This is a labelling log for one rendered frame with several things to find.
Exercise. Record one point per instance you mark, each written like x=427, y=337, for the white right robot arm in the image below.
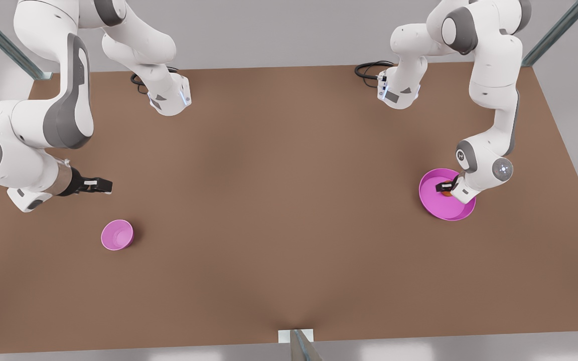
x=28, y=125

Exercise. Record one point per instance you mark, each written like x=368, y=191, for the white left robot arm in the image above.
x=494, y=65

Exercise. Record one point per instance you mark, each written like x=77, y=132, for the magenta plate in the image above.
x=437, y=205

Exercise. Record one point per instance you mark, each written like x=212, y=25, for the small pink bowl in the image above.
x=116, y=234

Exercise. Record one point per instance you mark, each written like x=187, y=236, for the silver frame post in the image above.
x=3, y=42
x=300, y=346
x=555, y=32

